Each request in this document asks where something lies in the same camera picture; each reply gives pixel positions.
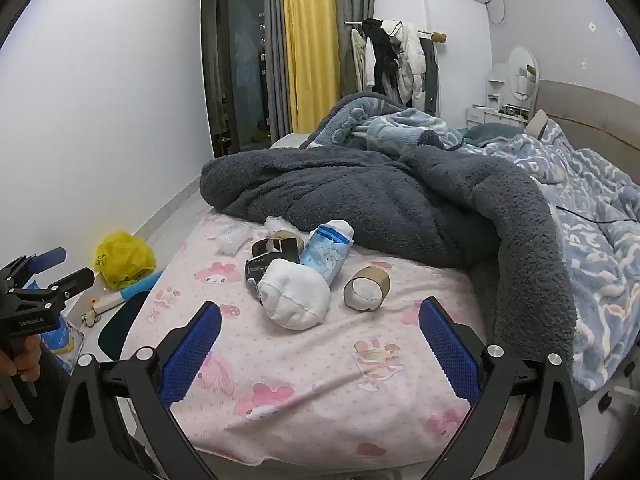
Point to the grey hanging garment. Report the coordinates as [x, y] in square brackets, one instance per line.
[430, 75]

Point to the black small box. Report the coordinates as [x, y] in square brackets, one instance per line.
[257, 272]

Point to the white vanity table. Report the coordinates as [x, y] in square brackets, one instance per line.
[495, 116]

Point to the dark grey fleece blanket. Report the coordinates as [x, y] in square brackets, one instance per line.
[380, 195]

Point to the clothes rack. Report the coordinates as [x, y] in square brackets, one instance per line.
[425, 32]

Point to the person's left hand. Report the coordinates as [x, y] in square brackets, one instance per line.
[27, 362]

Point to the blue fleece blanket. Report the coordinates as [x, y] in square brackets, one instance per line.
[380, 122]

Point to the black hanging garment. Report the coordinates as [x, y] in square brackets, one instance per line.
[382, 55]

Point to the light blue patterned quilt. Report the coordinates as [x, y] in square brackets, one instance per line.
[595, 220]

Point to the round white mirror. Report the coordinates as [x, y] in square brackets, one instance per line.
[522, 70]

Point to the beige padded headboard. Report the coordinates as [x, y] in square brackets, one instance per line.
[595, 115]

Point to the beige pillow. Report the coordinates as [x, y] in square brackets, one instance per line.
[536, 122]

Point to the blue printed plastic bag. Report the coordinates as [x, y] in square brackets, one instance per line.
[62, 335]

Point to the white crumpled cloth wad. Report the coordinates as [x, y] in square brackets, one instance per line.
[295, 295]

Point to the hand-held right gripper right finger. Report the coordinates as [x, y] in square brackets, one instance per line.
[447, 355]

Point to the blue tissue packet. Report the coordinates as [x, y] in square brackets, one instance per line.
[325, 255]

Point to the small bubble wrap piece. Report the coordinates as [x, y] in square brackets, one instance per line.
[277, 223]

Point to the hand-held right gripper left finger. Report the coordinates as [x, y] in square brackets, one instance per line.
[192, 355]

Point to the white hanging jacket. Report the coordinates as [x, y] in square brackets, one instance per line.
[410, 65]

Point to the bed with pink printed sheet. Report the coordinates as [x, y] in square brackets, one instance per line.
[320, 360]

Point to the large bubble wrap roll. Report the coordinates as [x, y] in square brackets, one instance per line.
[232, 237]

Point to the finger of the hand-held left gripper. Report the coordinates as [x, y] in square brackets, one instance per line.
[50, 256]
[75, 280]

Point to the dark glass balcony door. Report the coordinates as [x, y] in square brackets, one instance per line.
[235, 55]

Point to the white small shelf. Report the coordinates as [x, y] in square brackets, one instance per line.
[497, 85]

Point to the yellow curtain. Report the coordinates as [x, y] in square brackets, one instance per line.
[310, 45]

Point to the beige hanging garment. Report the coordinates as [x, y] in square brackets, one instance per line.
[358, 57]

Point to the yellow plastic bag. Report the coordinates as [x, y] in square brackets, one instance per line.
[122, 257]

